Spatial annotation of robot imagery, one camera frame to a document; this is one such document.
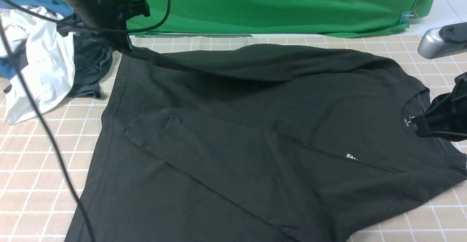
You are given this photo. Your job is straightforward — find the blue binder clip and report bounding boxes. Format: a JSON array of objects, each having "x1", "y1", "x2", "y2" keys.
[{"x1": 399, "y1": 10, "x2": 419, "y2": 24}]

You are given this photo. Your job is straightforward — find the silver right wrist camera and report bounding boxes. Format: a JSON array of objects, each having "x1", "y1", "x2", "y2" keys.
[{"x1": 417, "y1": 22, "x2": 467, "y2": 59}]

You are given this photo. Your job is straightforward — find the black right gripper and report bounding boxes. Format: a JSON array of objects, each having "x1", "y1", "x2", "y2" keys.
[{"x1": 412, "y1": 73, "x2": 467, "y2": 142}]

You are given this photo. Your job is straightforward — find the white crumpled shirt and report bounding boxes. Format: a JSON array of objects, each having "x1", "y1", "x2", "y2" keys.
[{"x1": 5, "y1": 9, "x2": 75, "y2": 125}]

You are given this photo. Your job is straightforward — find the blue crumpled garment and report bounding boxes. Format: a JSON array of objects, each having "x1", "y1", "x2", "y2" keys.
[{"x1": 0, "y1": 0, "x2": 73, "y2": 79}]

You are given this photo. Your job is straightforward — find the dark gray long-sleeve shirt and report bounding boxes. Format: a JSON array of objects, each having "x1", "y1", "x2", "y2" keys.
[{"x1": 81, "y1": 44, "x2": 466, "y2": 242}]

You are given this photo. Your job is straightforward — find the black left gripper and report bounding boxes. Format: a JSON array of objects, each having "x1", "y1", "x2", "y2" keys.
[{"x1": 73, "y1": 0, "x2": 150, "y2": 52}]

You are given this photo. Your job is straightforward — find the dark teal crumpled garment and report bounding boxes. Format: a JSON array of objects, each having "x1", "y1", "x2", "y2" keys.
[{"x1": 67, "y1": 31, "x2": 113, "y2": 99}]

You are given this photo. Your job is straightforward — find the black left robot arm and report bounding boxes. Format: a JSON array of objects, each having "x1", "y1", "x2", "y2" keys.
[{"x1": 61, "y1": 0, "x2": 150, "y2": 52}]

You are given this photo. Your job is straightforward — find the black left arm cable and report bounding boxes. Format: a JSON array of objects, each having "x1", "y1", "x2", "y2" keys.
[{"x1": 0, "y1": 0, "x2": 172, "y2": 242}]

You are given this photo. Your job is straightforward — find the green backdrop cloth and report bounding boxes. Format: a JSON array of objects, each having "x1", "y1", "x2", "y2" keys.
[{"x1": 143, "y1": 0, "x2": 434, "y2": 38}]

